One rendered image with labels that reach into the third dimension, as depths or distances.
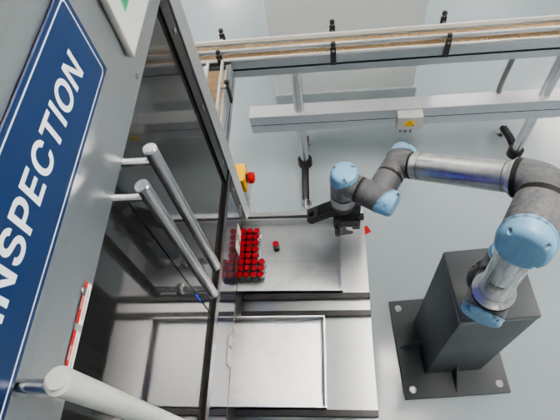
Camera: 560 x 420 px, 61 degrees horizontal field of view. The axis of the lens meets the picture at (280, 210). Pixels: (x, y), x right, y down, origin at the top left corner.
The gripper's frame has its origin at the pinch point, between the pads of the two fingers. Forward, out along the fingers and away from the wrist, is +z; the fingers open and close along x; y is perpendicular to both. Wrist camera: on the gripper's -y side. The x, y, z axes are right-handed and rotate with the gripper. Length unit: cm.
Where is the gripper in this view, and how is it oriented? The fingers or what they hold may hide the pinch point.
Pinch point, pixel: (336, 232)
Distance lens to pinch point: 158.1
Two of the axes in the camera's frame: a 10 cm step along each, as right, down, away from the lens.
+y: 9.9, -0.3, -1.0
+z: 1.1, 5.1, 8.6
